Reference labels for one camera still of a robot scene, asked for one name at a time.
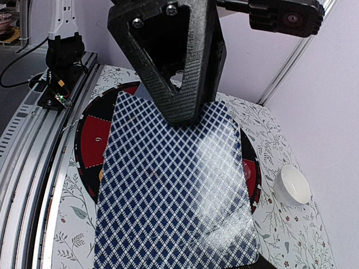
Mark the dealt blue playing cards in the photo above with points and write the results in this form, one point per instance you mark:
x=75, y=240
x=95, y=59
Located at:
x=142, y=92

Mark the round red black poker mat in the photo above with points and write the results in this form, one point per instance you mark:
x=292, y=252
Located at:
x=92, y=136

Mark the white ceramic bowl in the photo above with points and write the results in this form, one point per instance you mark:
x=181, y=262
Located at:
x=291, y=187

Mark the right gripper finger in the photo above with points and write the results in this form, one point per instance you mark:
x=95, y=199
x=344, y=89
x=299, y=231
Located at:
x=176, y=47

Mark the orange big blind button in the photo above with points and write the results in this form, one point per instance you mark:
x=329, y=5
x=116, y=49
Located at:
x=101, y=175

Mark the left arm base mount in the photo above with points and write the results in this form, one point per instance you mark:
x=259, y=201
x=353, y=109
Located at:
x=55, y=87

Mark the front aluminium rail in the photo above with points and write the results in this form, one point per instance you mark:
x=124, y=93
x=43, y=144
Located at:
x=32, y=148

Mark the left aluminium frame post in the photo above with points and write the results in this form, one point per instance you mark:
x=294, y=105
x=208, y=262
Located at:
x=288, y=65

